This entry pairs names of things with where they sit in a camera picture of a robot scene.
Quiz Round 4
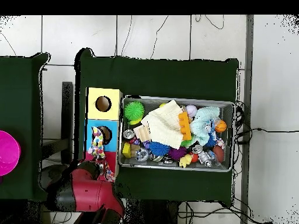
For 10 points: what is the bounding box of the cream waffle cloth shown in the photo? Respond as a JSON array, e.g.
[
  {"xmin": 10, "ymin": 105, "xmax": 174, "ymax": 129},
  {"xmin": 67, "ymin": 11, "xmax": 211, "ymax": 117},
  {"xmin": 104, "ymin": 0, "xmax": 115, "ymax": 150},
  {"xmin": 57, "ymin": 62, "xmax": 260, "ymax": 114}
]
[{"xmin": 140, "ymin": 99, "xmax": 185, "ymax": 150}]

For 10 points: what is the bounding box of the blue spiky ball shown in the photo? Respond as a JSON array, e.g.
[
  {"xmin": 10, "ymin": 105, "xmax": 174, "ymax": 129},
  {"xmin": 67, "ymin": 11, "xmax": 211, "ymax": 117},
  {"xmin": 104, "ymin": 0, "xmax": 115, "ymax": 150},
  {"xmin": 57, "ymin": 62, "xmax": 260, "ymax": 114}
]
[{"xmin": 148, "ymin": 141, "xmax": 171, "ymax": 156}]

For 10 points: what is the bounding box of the orange plastic compartment tray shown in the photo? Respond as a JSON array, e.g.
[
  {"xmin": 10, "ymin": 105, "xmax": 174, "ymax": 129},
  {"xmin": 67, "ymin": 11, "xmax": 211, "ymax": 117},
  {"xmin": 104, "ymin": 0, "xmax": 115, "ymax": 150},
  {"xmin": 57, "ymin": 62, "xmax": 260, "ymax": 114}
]
[{"xmin": 178, "ymin": 111, "xmax": 193, "ymax": 141}]

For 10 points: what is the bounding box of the colourful polka dot cloth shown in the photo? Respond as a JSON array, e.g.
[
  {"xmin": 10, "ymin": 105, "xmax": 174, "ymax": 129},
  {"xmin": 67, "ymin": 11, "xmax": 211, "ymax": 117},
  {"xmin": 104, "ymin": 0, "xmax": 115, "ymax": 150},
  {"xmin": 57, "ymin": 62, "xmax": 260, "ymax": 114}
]
[{"xmin": 87, "ymin": 125, "xmax": 116, "ymax": 183}]

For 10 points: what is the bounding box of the wooden box with three holes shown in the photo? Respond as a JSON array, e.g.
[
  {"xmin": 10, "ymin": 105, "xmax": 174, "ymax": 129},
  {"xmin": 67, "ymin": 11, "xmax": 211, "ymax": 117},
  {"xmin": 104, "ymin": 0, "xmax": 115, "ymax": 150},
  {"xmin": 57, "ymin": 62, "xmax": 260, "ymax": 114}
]
[{"xmin": 81, "ymin": 87, "xmax": 123, "ymax": 183}]

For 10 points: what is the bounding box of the large green spiky ball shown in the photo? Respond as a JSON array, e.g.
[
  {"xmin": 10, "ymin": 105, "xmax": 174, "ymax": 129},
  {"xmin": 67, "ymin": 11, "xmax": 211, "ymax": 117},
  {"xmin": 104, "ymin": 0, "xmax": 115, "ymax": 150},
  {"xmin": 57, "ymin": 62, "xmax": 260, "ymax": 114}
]
[{"xmin": 123, "ymin": 100, "xmax": 145, "ymax": 122}]

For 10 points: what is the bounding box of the purple spiky ball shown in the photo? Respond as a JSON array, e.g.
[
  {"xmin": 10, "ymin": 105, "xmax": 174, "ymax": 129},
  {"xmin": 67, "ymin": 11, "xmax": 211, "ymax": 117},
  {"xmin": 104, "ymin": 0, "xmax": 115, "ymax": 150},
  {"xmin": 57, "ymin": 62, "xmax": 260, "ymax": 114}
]
[{"xmin": 168, "ymin": 146, "xmax": 187, "ymax": 161}]

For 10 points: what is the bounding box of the dark green table cloth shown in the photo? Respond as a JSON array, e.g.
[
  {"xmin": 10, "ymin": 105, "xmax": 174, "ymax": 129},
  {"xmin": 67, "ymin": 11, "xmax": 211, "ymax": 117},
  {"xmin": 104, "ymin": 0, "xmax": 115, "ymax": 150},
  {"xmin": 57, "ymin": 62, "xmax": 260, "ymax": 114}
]
[{"xmin": 73, "ymin": 47, "xmax": 240, "ymax": 203}]

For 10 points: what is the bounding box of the mint green knitted cloth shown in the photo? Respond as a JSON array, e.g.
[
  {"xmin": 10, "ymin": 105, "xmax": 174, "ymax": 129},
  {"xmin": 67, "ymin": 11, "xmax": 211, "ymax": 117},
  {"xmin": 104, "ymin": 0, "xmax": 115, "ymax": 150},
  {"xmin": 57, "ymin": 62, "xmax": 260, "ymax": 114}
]
[{"xmin": 189, "ymin": 106, "xmax": 221, "ymax": 146}]

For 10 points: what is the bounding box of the silver toy robot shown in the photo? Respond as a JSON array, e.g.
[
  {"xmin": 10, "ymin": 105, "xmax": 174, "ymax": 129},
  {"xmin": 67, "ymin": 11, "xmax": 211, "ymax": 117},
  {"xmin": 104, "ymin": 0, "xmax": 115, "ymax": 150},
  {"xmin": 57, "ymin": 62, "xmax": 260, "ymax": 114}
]
[{"xmin": 192, "ymin": 143, "xmax": 213, "ymax": 168}]

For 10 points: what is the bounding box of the small orange basketball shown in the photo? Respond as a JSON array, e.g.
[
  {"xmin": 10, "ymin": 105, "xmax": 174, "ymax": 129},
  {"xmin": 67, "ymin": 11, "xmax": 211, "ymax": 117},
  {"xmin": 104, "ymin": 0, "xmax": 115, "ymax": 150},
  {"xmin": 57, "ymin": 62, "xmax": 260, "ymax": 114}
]
[{"xmin": 214, "ymin": 120, "xmax": 228, "ymax": 133}]

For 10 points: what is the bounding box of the small brown football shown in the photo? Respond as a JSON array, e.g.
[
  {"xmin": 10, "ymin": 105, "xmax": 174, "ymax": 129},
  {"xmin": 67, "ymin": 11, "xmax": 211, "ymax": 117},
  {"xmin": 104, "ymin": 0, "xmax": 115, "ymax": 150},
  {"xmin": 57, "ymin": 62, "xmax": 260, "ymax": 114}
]
[{"xmin": 212, "ymin": 145, "xmax": 225, "ymax": 163}]

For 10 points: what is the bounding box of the grey stand base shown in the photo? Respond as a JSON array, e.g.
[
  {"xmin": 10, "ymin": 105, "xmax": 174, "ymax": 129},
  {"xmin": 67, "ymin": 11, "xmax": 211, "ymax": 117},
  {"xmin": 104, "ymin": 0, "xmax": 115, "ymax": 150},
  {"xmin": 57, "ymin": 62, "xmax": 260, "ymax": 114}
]
[{"xmin": 38, "ymin": 163, "xmax": 69, "ymax": 188}]

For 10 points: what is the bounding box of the dark green side table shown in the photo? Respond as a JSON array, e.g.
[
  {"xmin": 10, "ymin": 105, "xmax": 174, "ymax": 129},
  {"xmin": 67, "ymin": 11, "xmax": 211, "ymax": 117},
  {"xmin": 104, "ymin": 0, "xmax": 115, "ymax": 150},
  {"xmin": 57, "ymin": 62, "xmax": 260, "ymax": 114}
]
[{"xmin": 0, "ymin": 52, "xmax": 53, "ymax": 201}]

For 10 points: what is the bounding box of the magenta round disc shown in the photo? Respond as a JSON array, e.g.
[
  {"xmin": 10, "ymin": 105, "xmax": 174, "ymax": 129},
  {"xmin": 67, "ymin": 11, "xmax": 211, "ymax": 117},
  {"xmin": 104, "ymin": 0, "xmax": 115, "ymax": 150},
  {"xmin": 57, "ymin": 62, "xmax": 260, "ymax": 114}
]
[{"xmin": 0, "ymin": 129, "xmax": 22, "ymax": 177}]

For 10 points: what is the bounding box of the shallow wire mesh bin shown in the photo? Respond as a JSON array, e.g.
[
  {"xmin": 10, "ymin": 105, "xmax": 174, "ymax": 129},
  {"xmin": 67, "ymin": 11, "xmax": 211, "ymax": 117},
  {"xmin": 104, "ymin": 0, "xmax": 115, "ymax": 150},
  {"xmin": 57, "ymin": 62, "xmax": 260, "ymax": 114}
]
[{"xmin": 117, "ymin": 94, "xmax": 235, "ymax": 173}]

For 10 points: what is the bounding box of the black upright post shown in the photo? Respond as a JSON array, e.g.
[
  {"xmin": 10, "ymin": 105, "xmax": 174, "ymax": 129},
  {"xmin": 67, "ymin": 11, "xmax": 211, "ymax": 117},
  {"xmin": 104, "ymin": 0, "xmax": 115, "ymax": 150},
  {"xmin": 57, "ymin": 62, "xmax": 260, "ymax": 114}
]
[{"xmin": 61, "ymin": 81, "xmax": 74, "ymax": 165}]

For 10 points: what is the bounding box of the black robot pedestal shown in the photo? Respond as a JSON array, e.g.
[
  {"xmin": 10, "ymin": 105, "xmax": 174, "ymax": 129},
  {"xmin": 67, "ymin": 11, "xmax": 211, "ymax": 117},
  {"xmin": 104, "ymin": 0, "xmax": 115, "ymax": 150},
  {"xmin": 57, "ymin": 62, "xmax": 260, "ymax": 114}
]
[{"xmin": 121, "ymin": 199, "xmax": 179, "ymax": 224}]

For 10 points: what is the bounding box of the black power cable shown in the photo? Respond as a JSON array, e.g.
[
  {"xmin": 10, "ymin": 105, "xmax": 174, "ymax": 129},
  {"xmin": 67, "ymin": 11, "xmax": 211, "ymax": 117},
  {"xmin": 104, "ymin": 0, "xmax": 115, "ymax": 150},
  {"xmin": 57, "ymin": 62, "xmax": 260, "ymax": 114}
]
[{"xmin": 234, "ymin": 127, "xmax": 299, "ymax": 144}]

